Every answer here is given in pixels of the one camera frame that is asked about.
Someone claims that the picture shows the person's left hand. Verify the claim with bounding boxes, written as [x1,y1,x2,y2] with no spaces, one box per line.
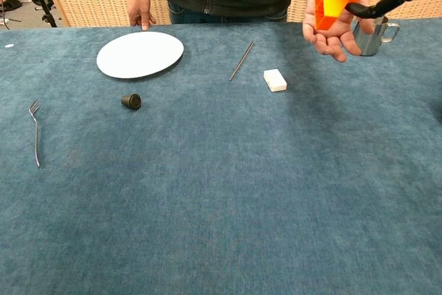
[302,0,374,64]

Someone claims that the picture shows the person's right hand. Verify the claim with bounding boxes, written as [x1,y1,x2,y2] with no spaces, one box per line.
[128,0,157,30]

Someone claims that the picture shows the orange plastic funnel block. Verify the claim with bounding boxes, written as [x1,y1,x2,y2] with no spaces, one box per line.
[314,0,361,31]

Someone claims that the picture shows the person's blue jeans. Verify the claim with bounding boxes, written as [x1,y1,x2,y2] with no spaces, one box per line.
[168,1,289,25]

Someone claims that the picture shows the stainless steel milk pitcher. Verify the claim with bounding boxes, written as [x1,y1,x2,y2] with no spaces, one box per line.
[352,15,401,57]

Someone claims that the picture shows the white round plate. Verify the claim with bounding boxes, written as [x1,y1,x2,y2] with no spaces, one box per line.
[96,31,184,79]

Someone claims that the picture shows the white rectangular block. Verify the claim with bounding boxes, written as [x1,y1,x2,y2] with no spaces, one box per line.
[263,68,288,93]

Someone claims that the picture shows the thin dark metal rod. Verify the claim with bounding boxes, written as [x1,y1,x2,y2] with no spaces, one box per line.
[229,40,256,82]

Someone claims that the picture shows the silver metal fork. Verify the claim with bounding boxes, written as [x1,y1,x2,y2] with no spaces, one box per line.
[28,99,41,169]

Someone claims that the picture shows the blue fabric tablecloth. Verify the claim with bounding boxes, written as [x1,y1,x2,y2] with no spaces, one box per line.
[0,17,442,295]

